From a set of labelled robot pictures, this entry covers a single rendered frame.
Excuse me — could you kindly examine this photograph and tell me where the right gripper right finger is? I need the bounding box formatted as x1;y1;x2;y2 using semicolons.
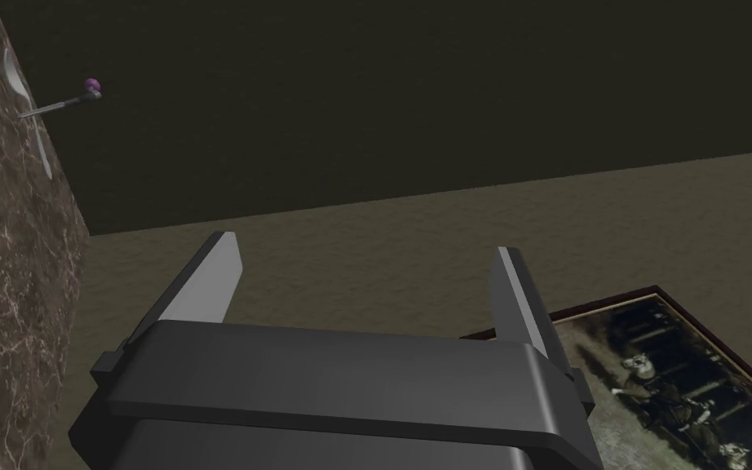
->
488;246;574;377

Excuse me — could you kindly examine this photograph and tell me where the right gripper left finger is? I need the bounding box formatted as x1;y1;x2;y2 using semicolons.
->
129;230;244;344

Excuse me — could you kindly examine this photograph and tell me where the dark framed picture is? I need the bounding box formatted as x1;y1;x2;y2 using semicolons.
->
459;284;752;470

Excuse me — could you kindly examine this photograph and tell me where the purple tipped grey utensil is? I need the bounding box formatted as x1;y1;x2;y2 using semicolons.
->
18;78;103;120

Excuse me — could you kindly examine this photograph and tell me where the silver spoon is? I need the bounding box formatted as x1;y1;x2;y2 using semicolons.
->
2;47;55;180

